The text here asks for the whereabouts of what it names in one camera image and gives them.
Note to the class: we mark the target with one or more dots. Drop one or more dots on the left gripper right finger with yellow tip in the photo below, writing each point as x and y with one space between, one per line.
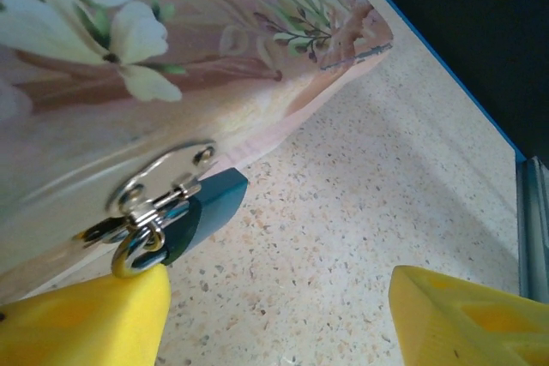
472 327

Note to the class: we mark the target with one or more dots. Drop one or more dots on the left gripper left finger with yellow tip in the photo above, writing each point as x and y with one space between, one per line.
86 327

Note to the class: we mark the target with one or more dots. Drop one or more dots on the small teal padlock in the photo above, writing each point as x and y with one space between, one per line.
206 207

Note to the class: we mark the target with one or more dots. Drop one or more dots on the pink floral box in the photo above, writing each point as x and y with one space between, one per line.
128 19

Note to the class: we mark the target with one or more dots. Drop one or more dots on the silver metal box hasp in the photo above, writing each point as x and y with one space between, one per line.
163 166

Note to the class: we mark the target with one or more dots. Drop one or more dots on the long aluminium frame beam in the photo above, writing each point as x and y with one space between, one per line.
534 220

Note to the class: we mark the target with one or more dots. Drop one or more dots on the blue table side rail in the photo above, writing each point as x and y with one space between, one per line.
472 95

